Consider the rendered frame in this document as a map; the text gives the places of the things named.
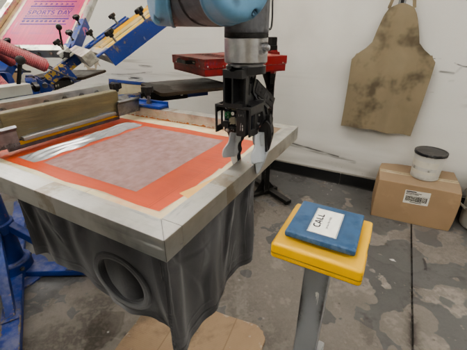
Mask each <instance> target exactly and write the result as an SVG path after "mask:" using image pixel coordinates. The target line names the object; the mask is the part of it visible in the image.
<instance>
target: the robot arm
mask: <svg viewBox="0 0 467 350"><path fill-rule="evenodd" d="M147 6H148V10H149V14H150V17H151V20H152V21H153V23H155V24H156V25H158V26H171V27H172V28H176V27H224V37H225V39H224V61H225V62H226V63H228V65H226V69H223V70H222V71H223V101H221V102H219V103H215V132H218V131H220V130H222V129H223V127H224V130H225V131H226V132H227V133H228V136H229V141H228V143H227V144H226V146H225V147H224V149H223V150H222V157H223V158H228V157H231V161H232V163H233V164H235V163H236V162H238V161H239V160H240V159H241V156H240V153H241V151H242V146H241V143H242V141H243V140H244V138H245V137H246V136H247V135H248V137H249V138H250V137H252V136H253V137H252V141H253V144H254V148H253V151H252V154H251V162H252V164H255V172H256V174H258V173H259V172H260V171H261V169H262V167H263V165H264V163H265V160H266V158H267V155H268V151H269V149H270V145H271V142H272V139H273V135H274V126H273V123H272V115H271V114H268V109H272V107H273V104H274V102H275V98H274V97H273V96H272V95H271V94H270V92H269V91H268V90H267V89H266V88H265V87H264V86H263V85H262V84H261V82H260V81H259V80H258V79H256V75H260V74H265V73H266V65H264V64H265V63H267V60H268V51H269V50H270V45H269V44H268V36H269V34H268V33H269V23H270V0H147ZM220 110H221V124H218V111H220ZM223 110H224V121H223ZM258 130H259V131H258Z"/></svg>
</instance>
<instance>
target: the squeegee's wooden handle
mask: <svg viewBox="0 0 467 350"><path fill-rule="evenodd" d="M117 101H119V99H118V95H117V91H116V90H107V91H103V92H96V93H92V94H85V95H81V96H77V97H71V98H67V99H60V100H56V101H50V102H46V103H39V104H35V105H31V106H24V107H21V108H14V109H10V110H3V111H0V128H5V127H9V126H14V125H16V127H17V130H16V132H17V135H18V138H19V141H21V140H22V139H21V136H24V135H29V134H32V133H37V132H39V131H44V130H47V129H50V128H55V127H57V126H62V125H65V124H70V123H72V122H77V121H80V120H83V119H88V118H91V117H96V116H98V115H103V114H106V113H111V112H116V114H117V108H116V103H117Z"/></svg>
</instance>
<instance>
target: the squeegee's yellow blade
mask: <svg viewBox="0 0 467 350"><path fill-rule="evenodd" d="M114 117H118V116H115V115H114V116H112V117H107V118H104V119H100V120H97V121H95V122H90V123H87V124H83V125H80V126H76V127H73V128H69V129H66V130H63V131H59V132H56V133H52V134H48V135H44V136H42V137H37V138H34V139H32V140H27V141H22V140H21V141H19V142H20V144H21V145H22V144H26V143H29V142H33V141H36V140H41V139H43V138H47V137H50V136H53V135H57V134H60V133H64V132H67V131H71V130H74V129H77V128H81V127H84V126H88V125H91V124H95V123H97V122H102V121H105V120H107V119H112V118H114Z"/></svg>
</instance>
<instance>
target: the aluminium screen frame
mask: <svg viewBox="0 0 467 350"><path fill-rule="evenodd" d="M128 115H135V116H140V117H148V118H152V119H160V120H165V121H169V122H177V123H182V124H190V125H195V126H203V127H207V128H215V115H212V114H207V113H202V112H193V111H187V110H177V109H172V108H163V109H160V110H159V109H153V108H144V107H140V110H139V111H137V112H133V113H130V114H128ZM273 126H274V135H273V139H272V142H271V145H270V149H269V151H268V155H267V158H266V160H265V163H264V165H263V167H262V169H261V171H260V172H259V173H258V174H256V172H255V164H252V162H251V154H252V151H253V150H252V151H250V152H249V153H248V154H247V155H245V156H244V157H242V158H241V159H240V160H239V161H238V162H236V163H235V164H233V165H232V166H230V168H228V169H227V170H225V171H224V172H222V173H221V174H220V175H219V176H217V177H216V178H214V179H213V180H212V181H211V182H210V183H208V184H207V185H205V186H204V187H203V188H202V189H200V190H199V191H197V192H196V193H194V195H192V196H191V197H189V198H188V199H187V200H185V201H184V202H183V203H182V204H180V205H179V206H177V207H176V208H175V209H174V210H172V211H171V212H169V213H168V214H167V215H166V216H164V217H163V218H162V219H160V218H157V217H154V216H151V215H148V214H146V213H143V212H140V211H138V210H134V209H132V208H128V207H126V206H123V205H120V204H118V203H114V202H112V201H109V200H106V199H102V198H101V197H97V196H95V195H92V194H88V193H87V192H83V191H80V190H77V189H75V188H72V187H69V186H66V185H63V184H61V183H57V182H55V181H51V180H49V179H47V178H43V177H41V176H37V175H35V174H32V173H29V172H25V171H24V170H21V169H18V168H15V167H11V166H10V165H6V164H3V163H1V162H0V192H3V193H5V194H8V195H10V196H12V197H14V198H17V199H19V200H22V201H24V202H27V203H29V204H31V205H33V206H36V207H38V208H41V209H43V210H46V211H47V212H49V213H52V214H54V215H57V216H59V217H62V218H63V219H66V220H68V221H71V222H73V223H75V224H78V225H80V226H82V227H85V228H87V229H90V230H91V231H94V232H96V233H99V234H101V235H104V236H106V237H108V238H110V239H112V240H115V241H117V242H120V243H122V244H125V245H126V246H128V247H131V248H133V249H136V250H138V251H141V252H143V253H145V254H147V255H150V256H152V257H155V258H157V259H159V260H162V261H164V262H166V263H167V262H168V261H169V260H170V259H171V258H172V257H173V256H175V255H176V254H177V253H178V252H179V251H180V250H181V249H182V248H183V247H184V246H185V245H186V244H187V243H188V242H189V241H191V240H192V239H193V238H194V237H195V236H196V234H198V233H199V232H200V231H201V230H202V229H203V228H204V227H205V226H206V225H207V224H208V223H209V222H210V221H211V220H212V219H213V218H214V217H215V216H216V215H218V214H219V213H220V212H221V211H222V210H223V209H224V208H225V207H226V206H227V205H228V204H229V203H230V202H231V201H232V200H234V199H235V198H236V197H237V196H238V195H239V194H240V193H241V192H242V191H243V190H244V189H245V188H246V187H247V186H248V185H249V184H250V183H251V182H252V181H253V180H254V179H255V178H256V177H257V176H258V175H259V174H260V173H261V172H263V171H264V170H265V169H266V168H267V167H268V166H269V165H270V164H271V163H272V162H273V161H274V160H275V159H276V158H278V157H279V156H280V155H281V154H282V153H283V152H284V151H285V150H286V149H287V148H288V147H289V146H290V145H291V144H292V143H294V141H296V139H297V134H298V126H291V125H285V124H276V123H273Z"/></svg>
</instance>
